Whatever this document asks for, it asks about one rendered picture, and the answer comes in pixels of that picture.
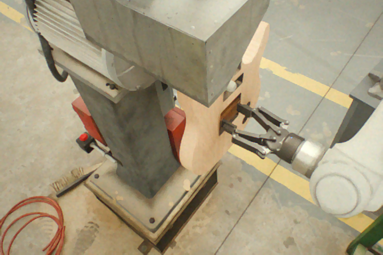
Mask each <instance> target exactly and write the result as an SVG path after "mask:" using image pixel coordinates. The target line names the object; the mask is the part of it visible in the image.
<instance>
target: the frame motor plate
mask: <svg viewBox="0 0 383 255"><path fill-rule="evenodd" d="M49 45H50V50H51V53H52V57H53V60H54V63H55V64H56V65H57V66H59V67H61V68H63V69H64V70H65V71H67V72H68V73H70V74H71V75H73V76H74V77H76V78H77V79H79V80H81V81H82V82H84V83H85V84H87V85H88V86H90V87H92V88H93V89H94V90H96V91H97V92H99V93H100V94H102V95H103V96H105V97H107V98H109V99H110V100H112V101H113V102H114V103H115V104H117V103H118V102H119V101H120V100H121V99H122V98H123V97H124V96H125V95H127V94H128V93H129V92H130V91H128V90H126V89H124V88H122V87H121V86H119V85H118V84H116V83H115V82H114V81H112V80H110V79H109V78H107V77H105V76H103V75H101V74H100V73H99V72H98V71H96V70H94V69H93V68H91V67H89V66H87V65H85V64H84V63H82V62H80V61H79V60H78V59H77V58H75V57H73V56H71V55H70V54H69V53H67V52H66V51H63V50H62V49H61V48H58V47H57V46H55V45H54V44H52V43H51V42H49ZM37 50H38V52H39V53H40V54H41V55H42V56H44V54H43V51H42V48H41V46H39V47H38V48H37Z"/></svg>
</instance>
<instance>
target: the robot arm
mask: <svg viewBox="0 0 383 255"><path fill-rule="evenodd" d="M368 76H369V77H370V78H371V79H373V80H374V81H376V82H377V83H376V84H375V85H374V86H372V87H371V88H369V89H368V91H367V93H368V94H369V95H371V96H374V97H377V98H379V99H381V102H380V104H379V106H378V107H377V108H376V110H375V111H374V112H373V113H372V115H371V116H370V118H369V119H368V120H367V122H366V123H365V125H364V126H363V127H362V128H361V129H360V131H359V132H358V133H357V134H356V135H355V136H354V137H353V138H352V139H350V140H349V141H346V142H342V143H336V144H335V146H334V147H333V148H332V149H329V148H327V147H326V146H323V144H321V143H319V142H317V141H314V140H312V139H310V138H307V139H306V140H305V138H303V137H301V136H299V135H297V134H295V133H290V132H289V131H288V130H287V129H288V127H289V124H290V122H289V121H287V120H283V119H281V118H279V117H278V116H277V115H276V114H274V113H272V112H270V111H269V110H267V109H265V108H264V107H262V106H258V107H257V108H251V107H249V106H247V105H245V104H243V105H242V104H240V103H238V104H237V112H240V113H241V114H244V115H245V116H246V117H248V118H250V117H251V118H253V119H254V120H255V121H256V122H258V123H259V124H260V125H261V126H262V127H263V128H264V129H265V130H266V134H254V133H250V132H247V131H242V130H239V129H237V125H234V124H233V123H231V122H229V121H227V120H225V119H223V120H222V124H221V127H223V131H225V132H227V133H229V134H231V135H232V139H231V141H232V143H234V144H235V145H237V146H239V147H241V148H243V149H246V150H248V151H250V152H252V153H254V154H256V155H258V156H259V157H260V158H261V159H262V160H264V159H265V156H266V155H267V154H269V153H270V154H276V155H277V156H278V157H279V158H280V159H281V160H283V161H285V162H287V163H289V164H291V163H292V166H291V167H292V169H294V170H295V171H297V172H299V173H300V174H302V175H304V176H306V177H307V178H308V179H310V181H309V191H310V194H311V198H312V200H313V202H314V204H316V205H317V207H319V208H321V209H322V210H323V211H325V212H326V213H327V214H329V215H330V216H333V217H336V218H341V219H346V218H350V217H352V216H355V215H358V214H359V213H361V212H362V211H363V210H366V211H377V210H378V209H380V208H381V206H382V205H383V73H381V72H379V71H375V70H371V71H370V73H369V75H368ZM270 122H271V123H270ZM275 125H276V126H278V127H280V128H277V127H276V126H275ZM262 139H263V141H262ZM304 140H305V141H304ZM253 142H255V143H258V144H259V145H260V146H264V147H265V148H266V149H265V148H264V147H263V148H261V147H260V146H258V145H256V144H255V143H253Z"/></svg>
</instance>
